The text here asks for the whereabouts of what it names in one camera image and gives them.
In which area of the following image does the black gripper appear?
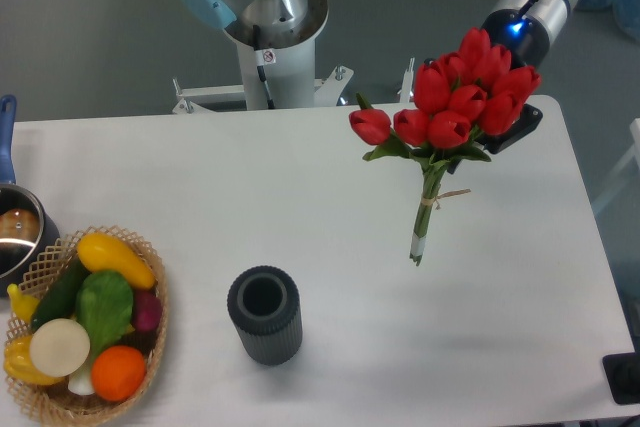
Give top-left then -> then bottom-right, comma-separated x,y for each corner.
446,103 -> 545,176

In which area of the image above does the red tulip bouquet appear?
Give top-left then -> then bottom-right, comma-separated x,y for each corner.
349,27 -> 541,264

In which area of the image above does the black device at table edge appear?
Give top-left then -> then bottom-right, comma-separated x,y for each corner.
602,353 -> 639,405

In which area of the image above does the dark grey ribbed vase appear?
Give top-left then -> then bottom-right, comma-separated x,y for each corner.
227,265 -> 303,366

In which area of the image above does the purple red onion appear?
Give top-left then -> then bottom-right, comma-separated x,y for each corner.
131,290 -> 163,332

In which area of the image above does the yellow squash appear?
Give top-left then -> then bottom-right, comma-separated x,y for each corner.
76,232 -> 156,290

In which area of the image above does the green lettuce leaf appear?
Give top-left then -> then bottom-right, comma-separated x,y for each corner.
76,270 -> 133,361

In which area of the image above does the orange fruit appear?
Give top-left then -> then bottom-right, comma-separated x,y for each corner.
91,346 -> 146,402

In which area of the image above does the green cucumber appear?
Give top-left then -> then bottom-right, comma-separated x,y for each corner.
30,258 -> 90,332

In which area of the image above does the white leek stalk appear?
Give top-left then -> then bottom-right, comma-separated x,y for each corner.
68,360 -> 95,396

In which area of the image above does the white round radish slice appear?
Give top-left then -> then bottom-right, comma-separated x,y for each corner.
29,318 -> 90,377

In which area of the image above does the woven wicker basket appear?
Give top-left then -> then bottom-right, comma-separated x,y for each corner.
5,226 -> 169,426

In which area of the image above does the yellow bell pepper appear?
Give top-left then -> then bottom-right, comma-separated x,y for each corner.
4,335 -> 64,386

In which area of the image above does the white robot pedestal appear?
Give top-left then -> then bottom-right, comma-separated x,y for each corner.
171,39 -> 418,115

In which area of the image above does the blue handled saucepan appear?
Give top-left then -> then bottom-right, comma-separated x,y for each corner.
1,95 -> 59,299

